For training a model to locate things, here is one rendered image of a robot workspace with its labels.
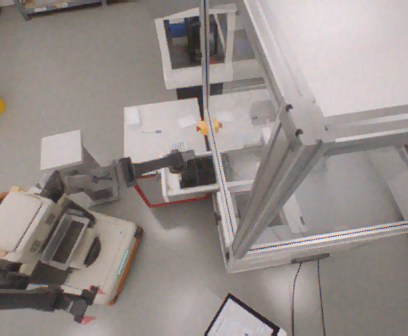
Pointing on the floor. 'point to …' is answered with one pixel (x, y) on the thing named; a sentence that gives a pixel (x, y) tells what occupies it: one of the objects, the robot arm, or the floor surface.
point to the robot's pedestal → (68, 156)
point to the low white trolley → (151, 116)
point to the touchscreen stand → (201, 315)
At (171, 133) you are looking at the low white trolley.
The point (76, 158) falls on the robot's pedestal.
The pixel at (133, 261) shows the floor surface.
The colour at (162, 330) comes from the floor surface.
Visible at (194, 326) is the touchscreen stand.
